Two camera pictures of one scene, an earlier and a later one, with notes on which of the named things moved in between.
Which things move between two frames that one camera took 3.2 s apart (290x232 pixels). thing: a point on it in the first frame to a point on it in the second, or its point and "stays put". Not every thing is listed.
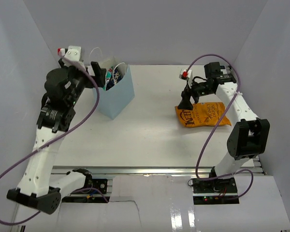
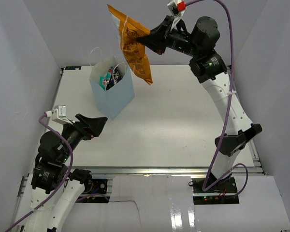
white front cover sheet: x=164 y=203 stays put
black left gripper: x=100 y=73 to x=94 y=124
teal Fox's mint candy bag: x=108 y=74 stays put
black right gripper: x=188 y=92 to x=155 y=40
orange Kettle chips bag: x=203 y=114 to x=133 y=51
